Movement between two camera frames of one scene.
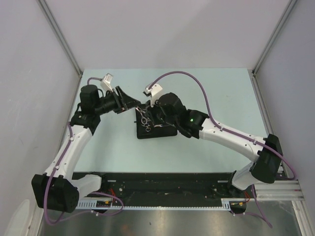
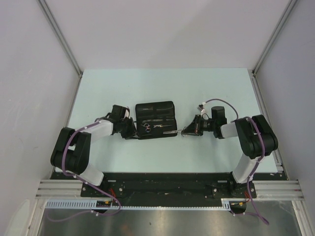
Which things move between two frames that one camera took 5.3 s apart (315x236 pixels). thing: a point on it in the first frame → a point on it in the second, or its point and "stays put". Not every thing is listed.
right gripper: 151,113 → 194,128
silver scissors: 143,120 → 179,131
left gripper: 128,102 → 133,131
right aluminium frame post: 291,5 stays put
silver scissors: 148,127 stays put
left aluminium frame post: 60,35 stays put
